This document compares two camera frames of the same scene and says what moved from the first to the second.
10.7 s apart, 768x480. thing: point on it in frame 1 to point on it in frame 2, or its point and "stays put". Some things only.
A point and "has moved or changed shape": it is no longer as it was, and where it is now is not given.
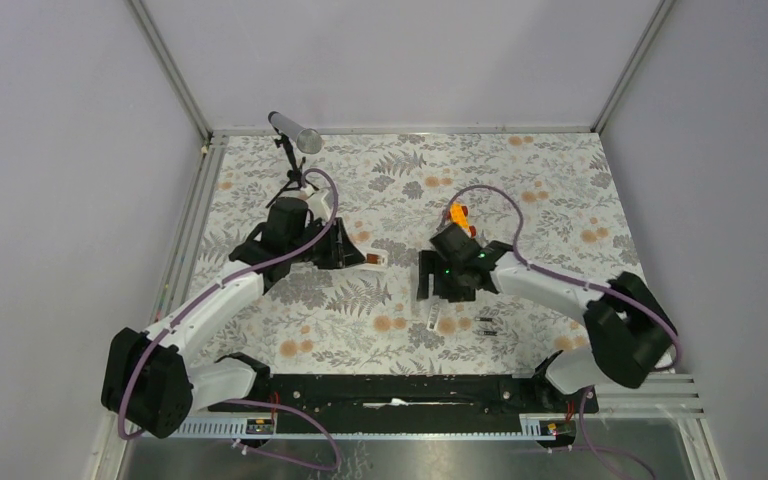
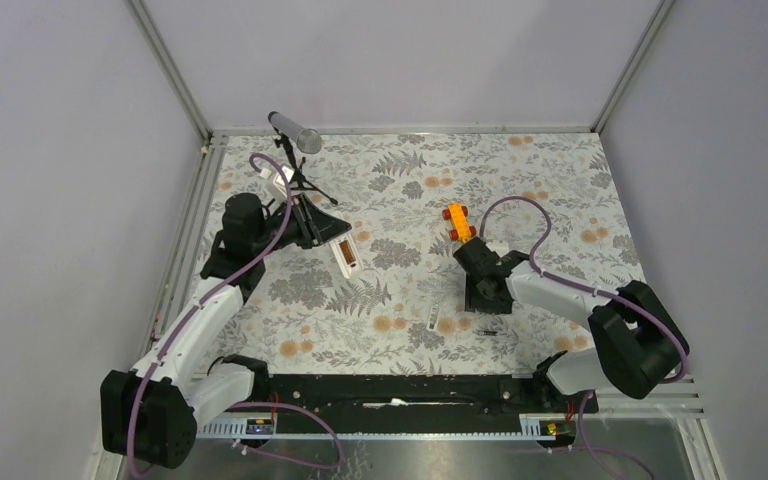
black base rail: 406,402 stays put
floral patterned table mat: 542,197 stays put
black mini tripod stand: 294,176 stays put
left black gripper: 342,252 to 310,219
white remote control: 376,259 has moved or changed shape
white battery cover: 434,314 stays put
